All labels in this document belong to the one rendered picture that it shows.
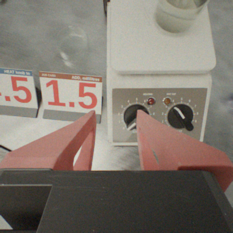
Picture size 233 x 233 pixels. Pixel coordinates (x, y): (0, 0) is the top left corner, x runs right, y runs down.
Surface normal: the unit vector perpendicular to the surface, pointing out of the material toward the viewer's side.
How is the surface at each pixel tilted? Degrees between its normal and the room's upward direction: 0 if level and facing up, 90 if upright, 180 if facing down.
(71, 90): 40
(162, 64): 0
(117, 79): 30
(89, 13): 0
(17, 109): 0
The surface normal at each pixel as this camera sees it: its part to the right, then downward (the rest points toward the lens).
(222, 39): 0.00, -0.23
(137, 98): 0.00, 0.29
